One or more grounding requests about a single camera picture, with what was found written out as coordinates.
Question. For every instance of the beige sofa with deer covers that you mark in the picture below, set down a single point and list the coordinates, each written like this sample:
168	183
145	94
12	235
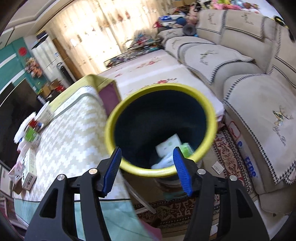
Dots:
248	61

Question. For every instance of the yellow rimmed dark trash bin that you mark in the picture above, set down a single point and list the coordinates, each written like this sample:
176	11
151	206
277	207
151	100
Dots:
153	114

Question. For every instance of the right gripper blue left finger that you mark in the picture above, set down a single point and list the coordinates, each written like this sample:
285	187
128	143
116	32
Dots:
109	170

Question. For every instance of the green packet in bin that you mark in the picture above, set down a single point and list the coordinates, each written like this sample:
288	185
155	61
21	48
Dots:
186	150

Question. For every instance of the pile of plush toys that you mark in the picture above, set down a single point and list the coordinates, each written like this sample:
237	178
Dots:
221	5

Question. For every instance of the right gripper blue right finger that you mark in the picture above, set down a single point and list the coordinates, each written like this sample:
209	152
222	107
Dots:
182	170

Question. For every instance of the black yellow plush toy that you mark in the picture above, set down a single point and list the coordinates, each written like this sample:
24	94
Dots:
280	21

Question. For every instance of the black tower fan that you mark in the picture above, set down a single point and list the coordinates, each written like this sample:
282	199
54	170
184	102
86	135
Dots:
65	73

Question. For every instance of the dark round cushion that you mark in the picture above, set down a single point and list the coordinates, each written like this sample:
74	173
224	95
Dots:
189	30

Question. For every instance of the cardboard boxes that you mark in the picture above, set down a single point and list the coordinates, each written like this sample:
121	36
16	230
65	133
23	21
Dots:
48	88

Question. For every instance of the artificial flower bouquet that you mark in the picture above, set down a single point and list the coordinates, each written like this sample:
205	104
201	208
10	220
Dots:
33	68

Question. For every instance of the white packet in bin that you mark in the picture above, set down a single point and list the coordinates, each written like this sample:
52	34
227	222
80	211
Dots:
168	146

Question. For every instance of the chevron patterned table cloth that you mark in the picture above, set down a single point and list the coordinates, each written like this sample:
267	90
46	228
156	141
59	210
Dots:
71	144

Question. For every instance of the low shelf of books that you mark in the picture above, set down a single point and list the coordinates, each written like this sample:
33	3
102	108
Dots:
142	44

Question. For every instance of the black television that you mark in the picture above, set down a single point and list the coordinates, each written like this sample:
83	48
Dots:
18	105

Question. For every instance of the cream window curtains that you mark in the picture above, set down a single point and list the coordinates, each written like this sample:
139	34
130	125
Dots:
92	32

